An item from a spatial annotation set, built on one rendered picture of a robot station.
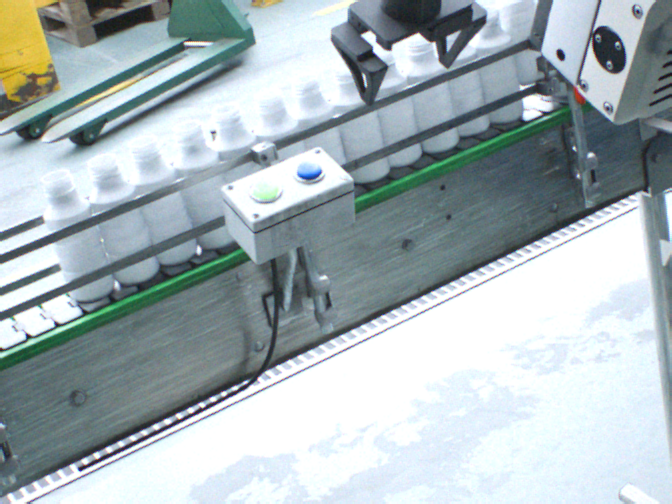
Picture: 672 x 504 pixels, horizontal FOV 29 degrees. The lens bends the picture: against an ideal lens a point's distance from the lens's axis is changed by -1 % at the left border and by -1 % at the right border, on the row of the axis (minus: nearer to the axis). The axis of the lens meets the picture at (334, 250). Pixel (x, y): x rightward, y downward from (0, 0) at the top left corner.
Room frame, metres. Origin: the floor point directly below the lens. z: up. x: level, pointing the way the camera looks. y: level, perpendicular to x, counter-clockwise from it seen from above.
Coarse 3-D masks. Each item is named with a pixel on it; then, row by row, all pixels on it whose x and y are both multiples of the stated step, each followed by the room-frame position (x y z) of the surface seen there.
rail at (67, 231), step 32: (480, 64) 1.73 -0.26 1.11; (384, 96) 1.67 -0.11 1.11; (512, 96) 1.75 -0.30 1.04; (320, 128) 1.62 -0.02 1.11; (448, 128) 1.70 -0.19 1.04; (160, 192) 1.53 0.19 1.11; (32, 224) 1.53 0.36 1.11; (96, 224) 1.49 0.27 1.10; (224, 224) 1.56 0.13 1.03; (0, 256) 1.44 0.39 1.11; (128, 256) 1.50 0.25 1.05; (0, 288) 1.50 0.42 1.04; (64, 288) 1.47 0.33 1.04; (0, 320) 1.43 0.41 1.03
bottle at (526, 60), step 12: (504, 0) 1.81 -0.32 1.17; (516, 0) 1.80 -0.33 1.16; (528, 0) 1.80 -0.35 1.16; (504, 12) 1.80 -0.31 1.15; (516, 12) 1.79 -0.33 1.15; (528, 12) 1.79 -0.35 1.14; (504, 24) 1.80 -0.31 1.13; (516, 24) 1.79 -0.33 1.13; (528, 24) 1.79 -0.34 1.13; (516, 36) 1.79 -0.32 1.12; (528, 48) 1.78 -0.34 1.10; (516, 60) 1.79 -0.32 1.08; (528, 60) 1.78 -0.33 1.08; (528, 72) 1.77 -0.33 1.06; (540, 72) 1.77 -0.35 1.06; (552, 72) 1.78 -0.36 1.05; (528, 84) 1.78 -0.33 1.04
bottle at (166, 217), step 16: (144, 144) 1.58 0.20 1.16; (144, 160) 1.55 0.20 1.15; (160, 160) 1.56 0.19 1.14; (144, 176) 1.55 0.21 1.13; (160, 176) 1.55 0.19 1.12; (176, 176) 1.57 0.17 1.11; (144, 192) 1.54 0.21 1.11; (176, 192) 1.55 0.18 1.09; (144, 208) 1.55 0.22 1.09; (160, 208) 1.54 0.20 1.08; (176, 208) 1.55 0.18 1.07; (160, 224) 1.54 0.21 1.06; (176, 224) 1.54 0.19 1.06; (160, 240) 1.54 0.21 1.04; (192, 240) 1.56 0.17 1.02; (160, 256) 1.55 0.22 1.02; (176, 256) 1.54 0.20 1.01; (192, 256) 1.55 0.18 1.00
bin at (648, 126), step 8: (640, 120) 1.82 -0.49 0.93; (648, 120) 1.82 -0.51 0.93; (656, 120) 1.81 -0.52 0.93; (664, 120) 1.80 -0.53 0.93; (640, 128) 1.82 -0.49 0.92; (648, 128) 1.82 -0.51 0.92; (656, 128) 1.79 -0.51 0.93; (664, 128) 1.77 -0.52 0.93; (640, 136) 1.82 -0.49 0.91; (648, 136) 1.82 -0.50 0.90; (664, 240) 1.82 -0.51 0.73; (664, 248) 1.82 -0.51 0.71; (664, 256) 1.82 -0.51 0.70; (664, 264) 1.82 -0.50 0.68
